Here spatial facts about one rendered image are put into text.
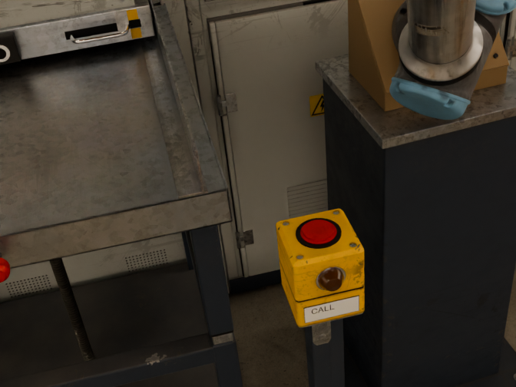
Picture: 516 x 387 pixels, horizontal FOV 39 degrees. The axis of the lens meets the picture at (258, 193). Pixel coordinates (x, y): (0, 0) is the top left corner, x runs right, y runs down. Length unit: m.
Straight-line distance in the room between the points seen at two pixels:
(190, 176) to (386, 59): 0.46
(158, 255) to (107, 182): 0.89
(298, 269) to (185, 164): 0.32
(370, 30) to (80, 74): 0.51
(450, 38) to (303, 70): 0.74
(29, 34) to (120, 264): 0.75
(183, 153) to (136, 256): 0.88
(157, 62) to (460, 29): 0.57
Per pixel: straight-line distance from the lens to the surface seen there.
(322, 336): 0.89
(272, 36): 1.63
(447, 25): 0.96
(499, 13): 1.15
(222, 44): 1.61
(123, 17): 1.37
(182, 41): 1.61
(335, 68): 1.46
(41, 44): 1.39
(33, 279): 1.94
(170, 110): 1.17
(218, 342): 1.20
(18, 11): 1.38
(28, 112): 1.26
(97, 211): 0.99
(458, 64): 1.05
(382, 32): 1.32
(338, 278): 0.79
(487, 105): 1.34
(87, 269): 1.92
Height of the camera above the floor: 1.42
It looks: 37 degrees down
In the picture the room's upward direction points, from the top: 6 degrees counter-clockwise
